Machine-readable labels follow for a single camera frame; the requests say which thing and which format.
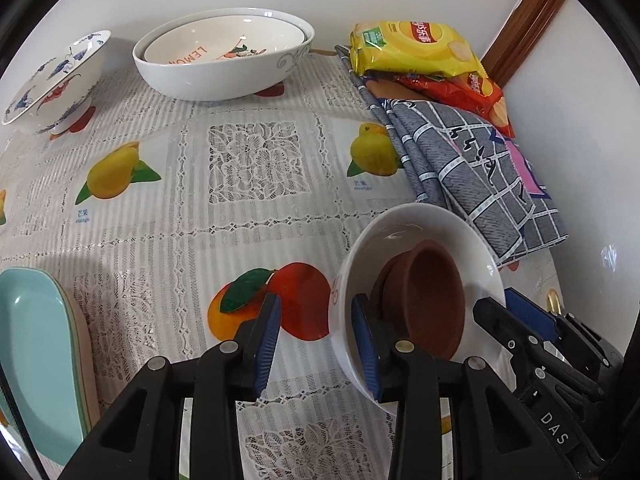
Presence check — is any brown clay cup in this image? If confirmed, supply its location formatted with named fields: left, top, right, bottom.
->
left=382, top=240, right=465, bottom=360
left=369, top=252, right=407, bottom=315

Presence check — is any blue square plate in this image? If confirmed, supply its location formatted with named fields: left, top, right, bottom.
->
left=1, top=268, right=87, bottom=466

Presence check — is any green square plate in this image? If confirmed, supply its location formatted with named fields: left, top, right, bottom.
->
left=52, top=274, right=94, bottom=434

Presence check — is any white ceramic bowl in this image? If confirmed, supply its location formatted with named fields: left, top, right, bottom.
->
left=328, top=203, right=506, bottom=401

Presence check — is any pink square plate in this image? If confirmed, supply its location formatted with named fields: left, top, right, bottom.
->
left=64, top=288, right=101, bottom=426

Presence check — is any grey checkered cloth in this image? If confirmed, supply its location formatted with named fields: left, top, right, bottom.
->
left=335, top=46, right=568, bottom=266

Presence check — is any fruit print tablecloth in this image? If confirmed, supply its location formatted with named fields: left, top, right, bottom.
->
left=0, top=49, right=572, bottom=480

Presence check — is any red chips bag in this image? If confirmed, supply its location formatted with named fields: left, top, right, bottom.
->
left=394, top=72, right=515, bottom=139

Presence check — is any yellow chips bag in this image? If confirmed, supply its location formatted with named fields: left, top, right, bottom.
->
left=349, top=21, right=487, bottom=78

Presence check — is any blue crane pattern bowl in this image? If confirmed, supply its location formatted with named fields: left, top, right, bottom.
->
left=2, top=30, right=111, bottom=136

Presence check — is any large white bowl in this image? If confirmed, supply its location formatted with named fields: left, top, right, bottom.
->
left=132, top=8, right=316, bottom=102

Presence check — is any brown wooden door frame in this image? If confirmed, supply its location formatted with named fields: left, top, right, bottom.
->
left=482, top=0, right=566, bottom=88

